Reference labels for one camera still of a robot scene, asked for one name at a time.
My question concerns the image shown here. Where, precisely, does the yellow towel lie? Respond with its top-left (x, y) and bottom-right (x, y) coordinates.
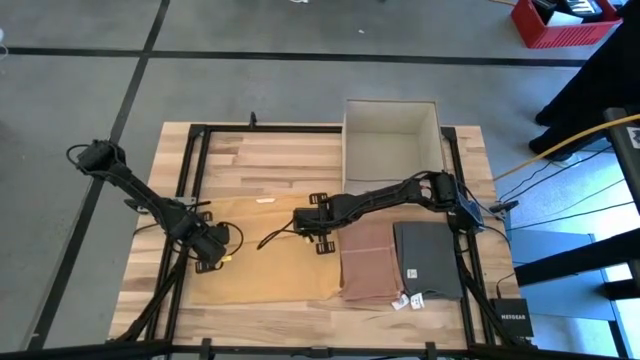
top-left (187, 194), bottom-right (347, 307)

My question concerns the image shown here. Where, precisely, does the pink towel with white lines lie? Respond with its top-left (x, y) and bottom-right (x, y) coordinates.
top-left (338, 222), bottom-right (405, 303)

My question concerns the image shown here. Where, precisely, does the dark grey towel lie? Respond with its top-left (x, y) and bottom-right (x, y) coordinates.
top-left (392, 220), bottom-right (464, 302)

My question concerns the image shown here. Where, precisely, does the beige fabric storage box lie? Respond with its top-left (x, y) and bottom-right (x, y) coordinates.
top-left (341, 98), bottom-right (447, 197)

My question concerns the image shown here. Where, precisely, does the black metal stand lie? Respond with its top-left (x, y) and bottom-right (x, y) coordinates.
top-left (513, 103), bottom-right (640, 301)

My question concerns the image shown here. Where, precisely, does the red plastic crate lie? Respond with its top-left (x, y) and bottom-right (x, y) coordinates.
top-left (509, 0), bottom-right (624, 50)

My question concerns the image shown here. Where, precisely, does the person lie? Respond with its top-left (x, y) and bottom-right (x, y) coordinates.
top-left (527, 12), bottom-right (640, 162)

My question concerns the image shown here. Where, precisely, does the black left wrist camera cable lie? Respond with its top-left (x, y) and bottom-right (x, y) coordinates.
top-left (218, 221), bottom-right (245, 257)

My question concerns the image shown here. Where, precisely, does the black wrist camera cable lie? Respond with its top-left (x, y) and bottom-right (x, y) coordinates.
top-left (218, 221), bottom-right (245, 257)
top-left (256, 218), bottom-right (301, 251)

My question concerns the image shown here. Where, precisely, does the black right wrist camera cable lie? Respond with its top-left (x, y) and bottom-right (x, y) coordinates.
top-left (256, 218), bottom-right (301, 251)

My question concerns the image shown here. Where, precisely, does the black Netgear network switch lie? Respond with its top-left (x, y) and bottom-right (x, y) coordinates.
top-left (488, 298), bottom-right (534, 339)

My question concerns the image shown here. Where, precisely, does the yellow cable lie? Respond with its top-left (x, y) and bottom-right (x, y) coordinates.
top-left (492, 113), bottom-right (640, 182)

